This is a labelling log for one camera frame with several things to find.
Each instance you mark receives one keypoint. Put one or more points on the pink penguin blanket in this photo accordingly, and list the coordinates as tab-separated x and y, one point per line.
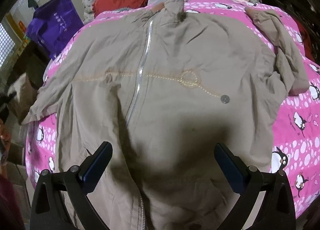
295	117

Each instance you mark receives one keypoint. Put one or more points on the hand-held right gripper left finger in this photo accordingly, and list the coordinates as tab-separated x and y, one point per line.
96	163

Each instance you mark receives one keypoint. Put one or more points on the person's maroon clothing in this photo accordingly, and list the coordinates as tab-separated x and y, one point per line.
10	207

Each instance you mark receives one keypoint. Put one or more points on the person's left hand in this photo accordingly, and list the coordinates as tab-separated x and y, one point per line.
5	132

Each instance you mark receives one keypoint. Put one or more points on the dark brown cabinet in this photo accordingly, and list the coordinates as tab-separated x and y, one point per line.
30	77

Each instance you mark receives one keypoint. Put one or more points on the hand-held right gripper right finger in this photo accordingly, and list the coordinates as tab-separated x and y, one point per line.
231	167

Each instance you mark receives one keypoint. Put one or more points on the purple bag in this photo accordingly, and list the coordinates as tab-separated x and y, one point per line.
56	24

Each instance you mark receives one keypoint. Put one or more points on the beige zip jacket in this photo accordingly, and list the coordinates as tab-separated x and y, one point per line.
172	75

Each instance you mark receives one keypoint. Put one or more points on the window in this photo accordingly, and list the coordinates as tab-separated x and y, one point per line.
6	45

